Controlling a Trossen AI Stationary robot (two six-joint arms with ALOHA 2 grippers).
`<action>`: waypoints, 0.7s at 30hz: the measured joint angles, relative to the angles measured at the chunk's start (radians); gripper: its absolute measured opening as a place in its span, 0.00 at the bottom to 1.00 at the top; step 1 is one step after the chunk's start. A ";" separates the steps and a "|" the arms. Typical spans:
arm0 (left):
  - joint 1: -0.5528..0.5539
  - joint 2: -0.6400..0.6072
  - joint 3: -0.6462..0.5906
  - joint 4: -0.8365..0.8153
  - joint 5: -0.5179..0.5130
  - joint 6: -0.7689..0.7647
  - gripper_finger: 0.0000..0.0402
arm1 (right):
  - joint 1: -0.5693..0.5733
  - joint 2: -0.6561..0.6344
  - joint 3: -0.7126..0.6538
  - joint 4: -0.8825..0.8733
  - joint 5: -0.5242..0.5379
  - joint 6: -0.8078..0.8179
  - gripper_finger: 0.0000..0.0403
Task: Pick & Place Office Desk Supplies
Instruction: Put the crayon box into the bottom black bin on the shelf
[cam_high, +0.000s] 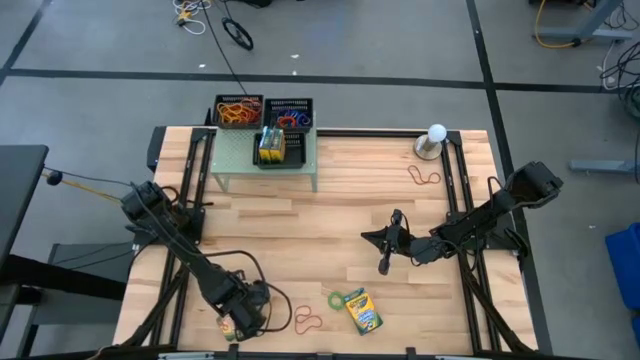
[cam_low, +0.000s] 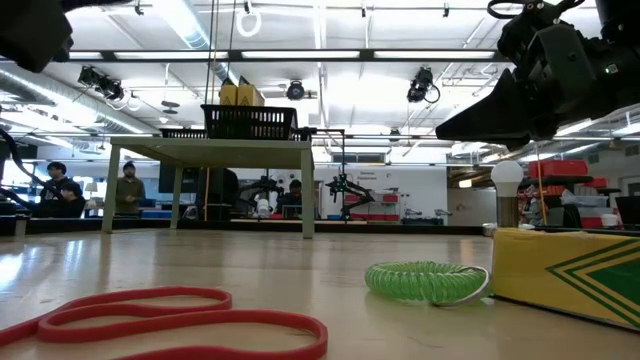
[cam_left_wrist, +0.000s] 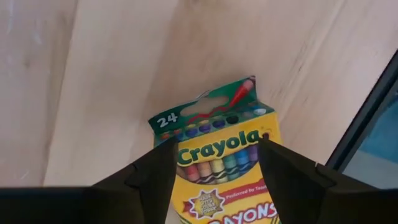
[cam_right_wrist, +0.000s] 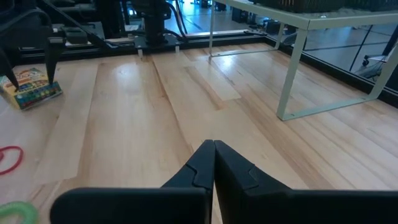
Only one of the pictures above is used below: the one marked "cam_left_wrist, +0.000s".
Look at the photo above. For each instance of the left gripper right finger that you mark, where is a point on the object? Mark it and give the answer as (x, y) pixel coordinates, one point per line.
(311, 199)

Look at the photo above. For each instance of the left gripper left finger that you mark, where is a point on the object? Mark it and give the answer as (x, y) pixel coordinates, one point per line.
(133, 199)

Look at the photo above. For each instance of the yellow crayon box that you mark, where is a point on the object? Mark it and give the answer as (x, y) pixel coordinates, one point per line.
(217, 149)

